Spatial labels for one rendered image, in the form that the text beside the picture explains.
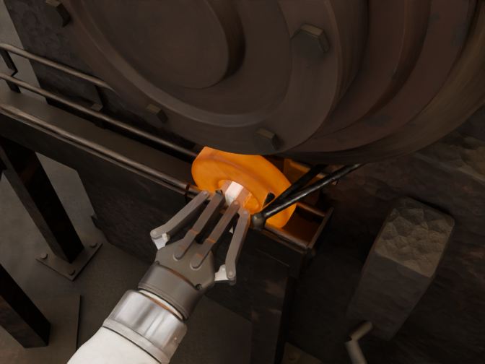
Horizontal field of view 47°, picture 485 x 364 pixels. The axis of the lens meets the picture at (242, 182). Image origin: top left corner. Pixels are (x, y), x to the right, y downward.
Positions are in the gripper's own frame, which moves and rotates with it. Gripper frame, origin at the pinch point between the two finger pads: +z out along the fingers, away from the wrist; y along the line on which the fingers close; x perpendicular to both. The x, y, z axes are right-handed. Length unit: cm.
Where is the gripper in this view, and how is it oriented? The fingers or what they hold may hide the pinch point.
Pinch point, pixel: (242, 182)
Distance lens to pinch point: 77.1
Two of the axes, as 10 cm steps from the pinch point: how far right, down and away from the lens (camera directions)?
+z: 5.0, -7.5, 4.4
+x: -0.3, -5.2, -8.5
